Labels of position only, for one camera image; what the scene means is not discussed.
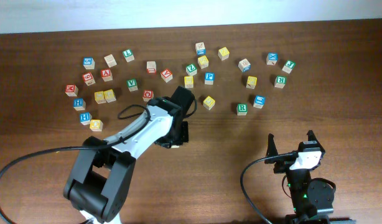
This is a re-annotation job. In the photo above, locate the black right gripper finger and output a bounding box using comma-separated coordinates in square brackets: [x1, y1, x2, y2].
[266, 133, 278, 157]
[307, 130, 317, 141]

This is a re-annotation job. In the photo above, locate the green R letter block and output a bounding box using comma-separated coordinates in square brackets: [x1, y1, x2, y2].
[236, 103, 248, 116]

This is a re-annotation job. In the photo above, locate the blue P letter block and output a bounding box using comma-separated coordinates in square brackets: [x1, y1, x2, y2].
[204, 72, 215, 85]

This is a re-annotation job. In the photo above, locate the green V letter block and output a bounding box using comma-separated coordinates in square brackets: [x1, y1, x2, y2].
[126, 78, 138, 91]

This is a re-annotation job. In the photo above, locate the yellow C letter block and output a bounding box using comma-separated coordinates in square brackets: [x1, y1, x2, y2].
[103, 89, 116, 103]

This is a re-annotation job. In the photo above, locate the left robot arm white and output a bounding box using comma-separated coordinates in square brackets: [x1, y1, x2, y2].
[63, 86, 197, 223]

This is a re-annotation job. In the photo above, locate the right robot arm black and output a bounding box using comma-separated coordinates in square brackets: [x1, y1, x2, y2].
[266, 130, 336, 223]

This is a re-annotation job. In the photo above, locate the yellow umbrella picture block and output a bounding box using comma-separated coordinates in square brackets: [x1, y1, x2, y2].
[203, 96, 215, 110]

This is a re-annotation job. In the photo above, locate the red O letter block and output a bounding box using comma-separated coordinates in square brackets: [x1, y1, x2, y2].
[142, 90, 154, 102]

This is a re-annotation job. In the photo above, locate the blue L letter block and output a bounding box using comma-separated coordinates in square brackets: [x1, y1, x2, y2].
[253, 95, 266, 109]

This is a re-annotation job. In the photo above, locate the yellow block near P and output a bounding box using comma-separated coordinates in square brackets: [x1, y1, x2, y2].
[184, 76, 194, 88]

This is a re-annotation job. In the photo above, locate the red A tilted block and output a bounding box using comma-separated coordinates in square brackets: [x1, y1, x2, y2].
[161, 69, 173, 83]

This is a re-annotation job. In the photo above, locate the green Z letter block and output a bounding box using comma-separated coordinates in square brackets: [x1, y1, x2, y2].
[185, 64, 197, 76]

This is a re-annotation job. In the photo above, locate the red side plain block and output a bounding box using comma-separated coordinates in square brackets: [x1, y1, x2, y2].
[146, 61, 157, 73]

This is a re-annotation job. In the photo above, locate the yellow pencil picture block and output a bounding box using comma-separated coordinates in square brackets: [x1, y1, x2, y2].
[246, 76, 257, 89]

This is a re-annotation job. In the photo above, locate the green J letter block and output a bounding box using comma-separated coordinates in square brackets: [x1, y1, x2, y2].
[282, 60, 296, 74]

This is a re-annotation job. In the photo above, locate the yellow block beside Z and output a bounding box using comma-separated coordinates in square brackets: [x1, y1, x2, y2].
[198, 55, 209, 69]

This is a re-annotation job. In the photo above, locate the yellow block bottom left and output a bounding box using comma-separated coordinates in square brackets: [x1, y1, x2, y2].
[90, 119, 103, 132]

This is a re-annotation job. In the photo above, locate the yellow block left pair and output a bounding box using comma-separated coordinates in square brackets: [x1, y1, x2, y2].
[94, 91, 106, 104]

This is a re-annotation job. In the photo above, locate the blue side far block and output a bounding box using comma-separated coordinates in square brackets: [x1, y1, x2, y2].
[195, 42, 206, 55]

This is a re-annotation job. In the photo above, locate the blue X letter block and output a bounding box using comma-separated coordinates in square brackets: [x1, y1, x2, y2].
[266, 52, 278, 65]

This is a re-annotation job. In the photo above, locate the blue D side block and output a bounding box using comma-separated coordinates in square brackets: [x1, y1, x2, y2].
[238, 58, 251, 72]

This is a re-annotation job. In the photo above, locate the yellow top far block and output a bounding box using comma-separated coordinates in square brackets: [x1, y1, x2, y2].
[218, 47, 230, 60]

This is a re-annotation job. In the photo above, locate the green L letter block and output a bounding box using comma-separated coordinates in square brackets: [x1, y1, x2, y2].
[123, 49, 135, 62]

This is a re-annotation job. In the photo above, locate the blue H lower block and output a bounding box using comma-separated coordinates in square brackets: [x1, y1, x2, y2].
[80, 112, 92, 125]

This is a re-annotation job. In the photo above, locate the blue h block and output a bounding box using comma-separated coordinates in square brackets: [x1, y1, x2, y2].
[80, 112, 92, 125]
[73, 98, 86, 111]

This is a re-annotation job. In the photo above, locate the red A upright block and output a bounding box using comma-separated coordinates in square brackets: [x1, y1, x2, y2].
[101, 68, 113, 82]

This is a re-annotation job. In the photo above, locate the plain wooden top block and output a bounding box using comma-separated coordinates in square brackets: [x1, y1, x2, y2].
[104, 54, 117, 68]

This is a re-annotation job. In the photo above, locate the blue H upper block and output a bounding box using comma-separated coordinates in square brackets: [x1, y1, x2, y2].
[73, 98, 86, 111]

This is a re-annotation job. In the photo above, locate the red 6 number block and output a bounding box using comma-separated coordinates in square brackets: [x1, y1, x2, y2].
[82, 72, 95, 86]

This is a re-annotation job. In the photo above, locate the blue S letter block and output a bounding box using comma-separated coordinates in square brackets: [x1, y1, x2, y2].
[83, 57, 95, 70]

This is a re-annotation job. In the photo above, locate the red M letter block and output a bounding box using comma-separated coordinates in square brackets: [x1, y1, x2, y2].
[65, 85, 78, 97]

